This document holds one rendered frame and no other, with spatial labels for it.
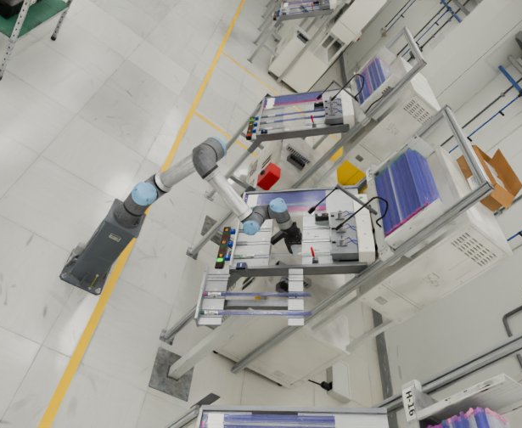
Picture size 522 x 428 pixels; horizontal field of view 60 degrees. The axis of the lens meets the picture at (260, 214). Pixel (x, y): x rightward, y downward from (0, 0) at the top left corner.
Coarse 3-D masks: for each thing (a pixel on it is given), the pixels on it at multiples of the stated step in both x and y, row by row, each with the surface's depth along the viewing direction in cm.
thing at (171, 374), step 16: (240, 320) 224; (208, 336) 241; (224, 336) 233; (160, 352) 267; (192, 352) 248; (208, 352) 243; (160, 368) 261; (176, 368) 256; (192, 368) 274; (160, 384) 255; (176, 384) 261
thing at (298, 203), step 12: (300, 192) 285; (312, 192) 283; (324, 192) 281; (252, 204) 282; (264, 204) 280; (288, 204) 277; (300, 204) 275; (312, 204) 273; (324, 204) 272; (300, 216) 267
